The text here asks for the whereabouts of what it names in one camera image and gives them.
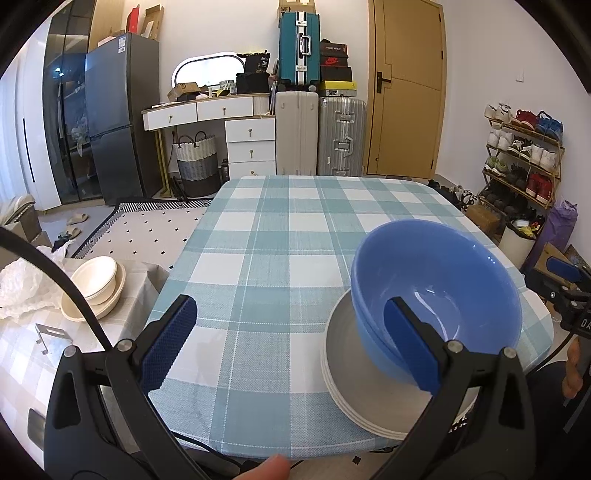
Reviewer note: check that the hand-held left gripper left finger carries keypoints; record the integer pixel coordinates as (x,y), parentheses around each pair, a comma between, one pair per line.
(168,344)

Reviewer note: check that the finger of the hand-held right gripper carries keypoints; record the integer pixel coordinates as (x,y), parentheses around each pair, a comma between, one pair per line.
(563,269)
(542,284)

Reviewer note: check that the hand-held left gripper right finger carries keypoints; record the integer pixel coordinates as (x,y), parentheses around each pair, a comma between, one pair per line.
(411,350)

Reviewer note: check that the stacked cream bowls and plate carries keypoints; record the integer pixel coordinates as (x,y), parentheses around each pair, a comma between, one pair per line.
(115,300)

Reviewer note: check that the person's right hand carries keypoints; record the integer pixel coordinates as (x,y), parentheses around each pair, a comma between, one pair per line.
(573,369)

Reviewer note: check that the person's left hand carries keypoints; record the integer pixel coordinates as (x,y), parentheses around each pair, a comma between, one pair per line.
(263,468)

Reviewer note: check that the brown printed box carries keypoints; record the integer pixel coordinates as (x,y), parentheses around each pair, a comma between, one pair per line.
(545,253)

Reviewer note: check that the white trash bin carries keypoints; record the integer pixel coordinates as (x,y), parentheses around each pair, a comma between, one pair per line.
(517,247)

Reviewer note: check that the purple bag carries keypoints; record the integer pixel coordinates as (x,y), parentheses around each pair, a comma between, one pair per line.
(561,221)

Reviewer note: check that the brown cardboard box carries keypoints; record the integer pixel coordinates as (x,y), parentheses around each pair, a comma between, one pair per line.
(485,221)

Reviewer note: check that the small cream bowl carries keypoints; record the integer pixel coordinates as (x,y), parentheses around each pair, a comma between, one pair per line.
(97,277)

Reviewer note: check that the black and white patterned rug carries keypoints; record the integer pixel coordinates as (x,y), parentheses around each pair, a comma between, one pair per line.
(138,230)

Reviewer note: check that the shoe rack with shoes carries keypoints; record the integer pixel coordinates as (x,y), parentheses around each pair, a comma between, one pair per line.
(521,152)

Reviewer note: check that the person's dark clothing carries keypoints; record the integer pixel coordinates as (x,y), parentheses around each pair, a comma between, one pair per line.
(563,438)

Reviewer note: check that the pile of scattered shoes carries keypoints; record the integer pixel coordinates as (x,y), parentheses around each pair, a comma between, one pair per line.
(455,194)

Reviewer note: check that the beige slipper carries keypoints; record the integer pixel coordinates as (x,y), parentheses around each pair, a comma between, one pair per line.
(77,219)
(67,234)

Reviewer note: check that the pale checked side cloth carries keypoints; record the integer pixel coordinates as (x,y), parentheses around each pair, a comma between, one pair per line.
(23,383)

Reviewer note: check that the crumpled clear plastic wrap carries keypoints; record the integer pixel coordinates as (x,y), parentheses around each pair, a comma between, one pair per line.
(23,286)

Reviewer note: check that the teal checked tablecloth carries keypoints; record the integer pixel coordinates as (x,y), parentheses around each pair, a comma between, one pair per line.
(277,230)

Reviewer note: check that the beige cardboard box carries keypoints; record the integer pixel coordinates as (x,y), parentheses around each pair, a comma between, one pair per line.
(37,228)

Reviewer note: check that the dark water bottle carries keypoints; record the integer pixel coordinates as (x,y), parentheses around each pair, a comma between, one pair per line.
(224,170)

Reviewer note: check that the woven laundry basket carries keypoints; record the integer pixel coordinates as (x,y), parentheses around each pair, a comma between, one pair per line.
(196,161)

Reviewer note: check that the white vanity desk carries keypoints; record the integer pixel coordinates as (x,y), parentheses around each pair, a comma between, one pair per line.
(249,138)

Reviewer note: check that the silver suitcase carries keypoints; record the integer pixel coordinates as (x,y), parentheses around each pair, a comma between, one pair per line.
(342,134)

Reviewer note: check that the yellow wooden door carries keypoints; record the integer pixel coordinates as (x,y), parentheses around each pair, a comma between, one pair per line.
(406,101)

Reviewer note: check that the dark grey refrigerator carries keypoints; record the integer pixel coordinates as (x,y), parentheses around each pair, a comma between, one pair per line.
(120,115)

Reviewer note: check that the cream suitcase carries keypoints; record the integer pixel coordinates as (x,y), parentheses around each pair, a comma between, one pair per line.
(298,134)

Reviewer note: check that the white wardrobe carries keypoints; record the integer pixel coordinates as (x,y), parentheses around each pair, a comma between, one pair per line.
(37,129)

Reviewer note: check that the open cardboard box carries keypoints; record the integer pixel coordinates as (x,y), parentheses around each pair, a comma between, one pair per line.
(184,91)

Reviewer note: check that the dark glass cabinet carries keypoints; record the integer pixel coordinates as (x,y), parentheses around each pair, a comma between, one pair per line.
(69,106)

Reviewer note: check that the yellow and black box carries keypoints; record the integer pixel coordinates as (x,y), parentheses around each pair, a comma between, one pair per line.
(338,88)

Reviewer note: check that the oval mirror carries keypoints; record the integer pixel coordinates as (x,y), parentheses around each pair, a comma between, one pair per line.
(207,71)

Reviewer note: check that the plain black shoe box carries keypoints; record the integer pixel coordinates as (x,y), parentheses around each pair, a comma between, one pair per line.
(335,74)

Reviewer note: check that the black paper bag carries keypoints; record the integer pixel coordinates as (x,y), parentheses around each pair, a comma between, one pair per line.
(257,63)

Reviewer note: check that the black shoe box red logo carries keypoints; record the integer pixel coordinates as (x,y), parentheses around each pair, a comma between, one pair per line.
(334,61)

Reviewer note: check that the black shoe box white label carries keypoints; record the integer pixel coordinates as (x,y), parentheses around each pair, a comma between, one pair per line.
(334,47)

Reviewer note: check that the teal suitcase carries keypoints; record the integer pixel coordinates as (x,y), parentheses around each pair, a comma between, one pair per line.
(291,50)

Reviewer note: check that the flat cardboard packaging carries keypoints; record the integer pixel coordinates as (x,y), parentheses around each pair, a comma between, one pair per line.
(152,22)

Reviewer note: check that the tall cardboard sheet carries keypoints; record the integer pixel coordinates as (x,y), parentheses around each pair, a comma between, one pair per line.
(105,21)

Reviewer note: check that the taped cardboard box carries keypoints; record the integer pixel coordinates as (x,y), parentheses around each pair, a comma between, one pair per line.
(295,8)

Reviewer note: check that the metal bracket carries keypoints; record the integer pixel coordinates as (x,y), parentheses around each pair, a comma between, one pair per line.
(48,337)

